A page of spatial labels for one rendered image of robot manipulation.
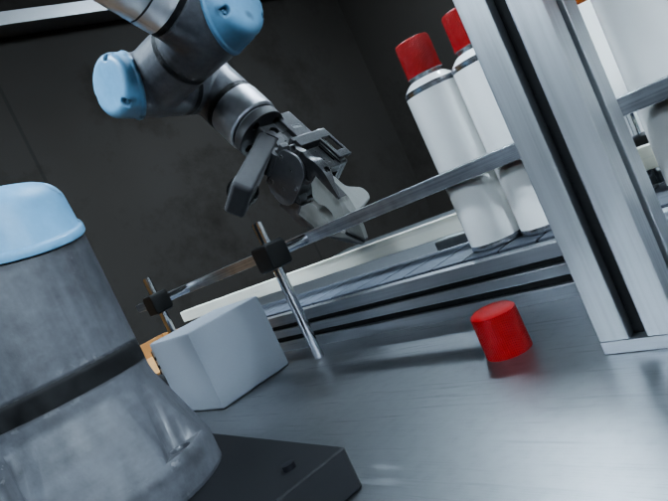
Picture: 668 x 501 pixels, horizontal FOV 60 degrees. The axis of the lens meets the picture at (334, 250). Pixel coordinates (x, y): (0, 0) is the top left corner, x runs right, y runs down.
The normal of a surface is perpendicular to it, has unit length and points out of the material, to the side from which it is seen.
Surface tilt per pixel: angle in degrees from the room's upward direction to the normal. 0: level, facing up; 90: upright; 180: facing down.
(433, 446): 0
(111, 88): 85
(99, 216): 90
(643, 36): 90
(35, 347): 88
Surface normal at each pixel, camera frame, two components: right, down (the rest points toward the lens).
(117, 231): 0.55, -0.19
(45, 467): 0.02, -0.29
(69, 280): 0.80, -0.36
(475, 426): -0.42, -0.91
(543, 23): -0.65, 0.35
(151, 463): 0.52, -0.55
